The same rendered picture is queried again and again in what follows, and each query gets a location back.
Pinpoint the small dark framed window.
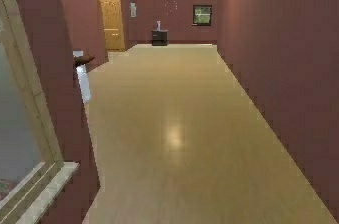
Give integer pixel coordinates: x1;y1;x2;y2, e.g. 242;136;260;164
192;4;213;27

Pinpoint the yellow wooden room door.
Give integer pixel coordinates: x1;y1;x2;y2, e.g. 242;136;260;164
99;0;126;52

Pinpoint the small black cabinet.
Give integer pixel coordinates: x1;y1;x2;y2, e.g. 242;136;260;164
151;29;169;47

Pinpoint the large window with beige frame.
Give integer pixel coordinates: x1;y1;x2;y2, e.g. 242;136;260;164
0;0;80;224

